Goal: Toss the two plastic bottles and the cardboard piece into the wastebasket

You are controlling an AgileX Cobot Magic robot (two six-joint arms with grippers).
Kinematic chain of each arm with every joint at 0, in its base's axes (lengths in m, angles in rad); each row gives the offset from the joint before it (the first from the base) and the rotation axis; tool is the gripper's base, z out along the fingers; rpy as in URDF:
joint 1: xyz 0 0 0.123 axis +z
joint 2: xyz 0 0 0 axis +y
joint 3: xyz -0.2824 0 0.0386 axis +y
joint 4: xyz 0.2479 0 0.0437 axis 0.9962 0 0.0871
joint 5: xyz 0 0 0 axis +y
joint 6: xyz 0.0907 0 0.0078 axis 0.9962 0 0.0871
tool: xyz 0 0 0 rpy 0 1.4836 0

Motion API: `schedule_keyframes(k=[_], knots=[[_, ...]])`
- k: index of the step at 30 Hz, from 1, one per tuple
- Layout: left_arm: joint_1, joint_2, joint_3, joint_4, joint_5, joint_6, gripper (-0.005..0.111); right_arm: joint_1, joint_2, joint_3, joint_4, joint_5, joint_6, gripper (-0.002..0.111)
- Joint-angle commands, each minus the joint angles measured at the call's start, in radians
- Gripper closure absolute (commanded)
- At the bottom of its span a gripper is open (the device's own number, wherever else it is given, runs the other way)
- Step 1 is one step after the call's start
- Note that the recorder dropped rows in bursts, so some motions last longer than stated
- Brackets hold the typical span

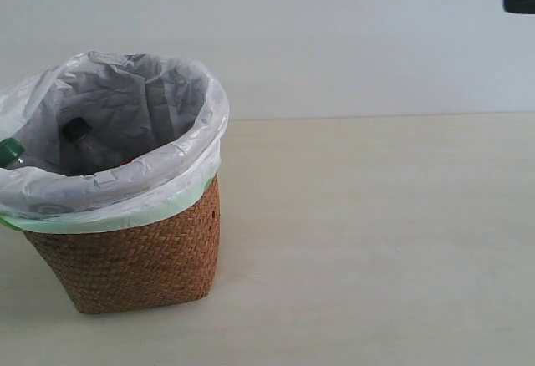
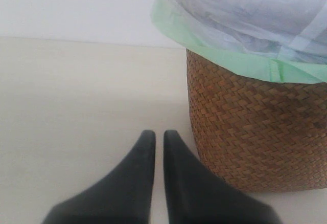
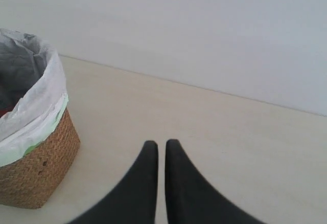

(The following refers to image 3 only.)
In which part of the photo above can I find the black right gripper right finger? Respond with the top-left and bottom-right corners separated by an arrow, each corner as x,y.
165,139 -> 262,224

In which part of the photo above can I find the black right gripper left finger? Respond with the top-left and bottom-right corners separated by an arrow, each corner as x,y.
71,141 -> 158,224

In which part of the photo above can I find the red-label soda bottle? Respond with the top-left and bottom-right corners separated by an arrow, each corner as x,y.
0,109 -> 12,117

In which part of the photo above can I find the woven wicker trash basket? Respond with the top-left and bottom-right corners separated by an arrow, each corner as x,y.
1,110 -> 80,209

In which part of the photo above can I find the white plastic bin liner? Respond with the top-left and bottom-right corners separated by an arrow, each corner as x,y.
1,29 -> 68,166

